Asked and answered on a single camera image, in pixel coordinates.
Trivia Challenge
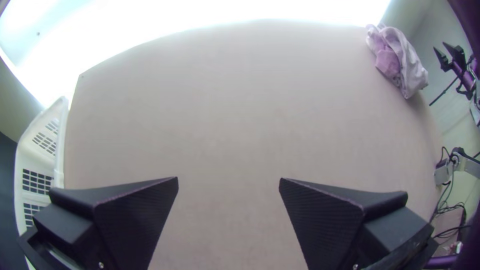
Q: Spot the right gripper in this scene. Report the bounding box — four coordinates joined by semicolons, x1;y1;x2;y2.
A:
433;41;469;73

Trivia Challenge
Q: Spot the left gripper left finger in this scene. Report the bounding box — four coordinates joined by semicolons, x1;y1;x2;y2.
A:
16;176;180;270

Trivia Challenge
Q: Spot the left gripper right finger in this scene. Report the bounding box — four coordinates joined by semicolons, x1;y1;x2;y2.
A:
278;177;440;270

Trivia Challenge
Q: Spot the pile of folded clothes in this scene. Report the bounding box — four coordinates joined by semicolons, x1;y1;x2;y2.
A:
365;23;430;101

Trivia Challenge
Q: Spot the white laundry basket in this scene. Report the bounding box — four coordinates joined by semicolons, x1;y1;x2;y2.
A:
13;96;71;230

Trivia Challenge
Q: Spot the black cable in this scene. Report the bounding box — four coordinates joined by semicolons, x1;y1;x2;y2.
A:
430;200;470;241
436;146;458;188

